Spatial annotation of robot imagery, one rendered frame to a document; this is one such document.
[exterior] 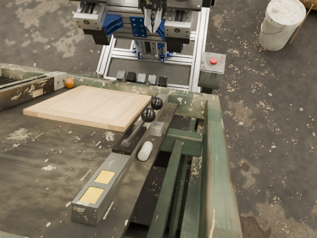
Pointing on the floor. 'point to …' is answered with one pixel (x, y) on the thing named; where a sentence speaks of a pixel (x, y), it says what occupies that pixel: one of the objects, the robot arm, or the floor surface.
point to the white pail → (281, 23)
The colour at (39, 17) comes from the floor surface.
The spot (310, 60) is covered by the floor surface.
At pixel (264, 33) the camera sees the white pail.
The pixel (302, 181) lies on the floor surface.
